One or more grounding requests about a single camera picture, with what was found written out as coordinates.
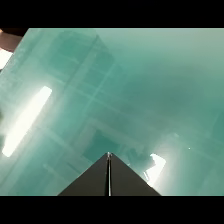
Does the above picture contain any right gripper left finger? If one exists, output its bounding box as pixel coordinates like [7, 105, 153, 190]
[57, 152, 110, 197]

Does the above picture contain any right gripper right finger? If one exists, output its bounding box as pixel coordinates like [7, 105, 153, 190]
[108, 152, 162, 197]

